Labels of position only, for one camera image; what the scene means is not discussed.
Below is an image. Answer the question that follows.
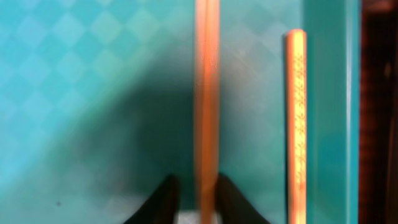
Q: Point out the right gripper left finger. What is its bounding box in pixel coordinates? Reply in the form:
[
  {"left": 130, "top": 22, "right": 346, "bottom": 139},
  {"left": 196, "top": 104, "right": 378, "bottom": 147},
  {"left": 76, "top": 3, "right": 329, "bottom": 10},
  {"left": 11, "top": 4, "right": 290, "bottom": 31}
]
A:
[{"left": 124, "top": 175, "right": 180, "bottom": 224}]

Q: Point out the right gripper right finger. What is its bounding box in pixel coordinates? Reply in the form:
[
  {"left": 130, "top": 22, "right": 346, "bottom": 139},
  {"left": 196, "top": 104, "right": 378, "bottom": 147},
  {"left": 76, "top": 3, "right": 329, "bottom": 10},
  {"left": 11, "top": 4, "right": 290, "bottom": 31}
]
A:
[{"left": 215, "top": 174, "right": 270, "bottom": 224}]

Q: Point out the wooden chopstick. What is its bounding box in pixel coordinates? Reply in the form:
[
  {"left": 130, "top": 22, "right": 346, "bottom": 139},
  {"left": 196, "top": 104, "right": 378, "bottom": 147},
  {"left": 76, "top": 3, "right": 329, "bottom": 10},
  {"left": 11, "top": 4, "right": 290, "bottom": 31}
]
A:
[
  {"left": 194, "top": 0, "right": 220, "bottom": 224},
  {"left": 285, "top": 29, "right": 307, "bottom": 224}
]

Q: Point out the teal serving tray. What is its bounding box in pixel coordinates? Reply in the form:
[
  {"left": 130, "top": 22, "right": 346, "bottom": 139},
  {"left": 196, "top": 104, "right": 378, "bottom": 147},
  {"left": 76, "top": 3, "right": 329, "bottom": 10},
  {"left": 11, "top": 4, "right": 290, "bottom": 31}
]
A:
[{"left": 1, "top": 0, "right": 360, "bottom": 223}]

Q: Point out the grey dish rack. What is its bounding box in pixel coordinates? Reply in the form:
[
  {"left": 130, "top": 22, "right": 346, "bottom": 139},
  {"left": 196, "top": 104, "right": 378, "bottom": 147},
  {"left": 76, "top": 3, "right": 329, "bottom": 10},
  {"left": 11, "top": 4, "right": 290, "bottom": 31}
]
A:
[{"left": 358, "top": 0, "right": 397, "bottom": 223}]

